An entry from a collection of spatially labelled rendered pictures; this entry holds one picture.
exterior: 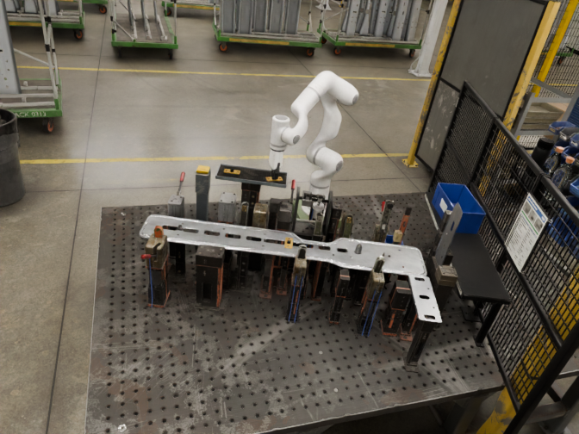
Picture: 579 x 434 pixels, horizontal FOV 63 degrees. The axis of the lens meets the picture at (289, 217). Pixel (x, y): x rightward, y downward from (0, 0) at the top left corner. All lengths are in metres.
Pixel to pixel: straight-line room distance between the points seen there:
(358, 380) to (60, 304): 2.10
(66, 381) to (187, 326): 1.00
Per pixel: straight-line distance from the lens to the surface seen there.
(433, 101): 5.32
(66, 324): 3.34
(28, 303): 3.54
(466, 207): 2.81
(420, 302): 2.15
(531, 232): 2.25
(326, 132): 2.64
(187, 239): 2.26
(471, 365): 2.43
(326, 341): 2.27
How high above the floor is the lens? 2.37
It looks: 34 degrees down
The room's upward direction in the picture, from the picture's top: 8 degrees clockwise
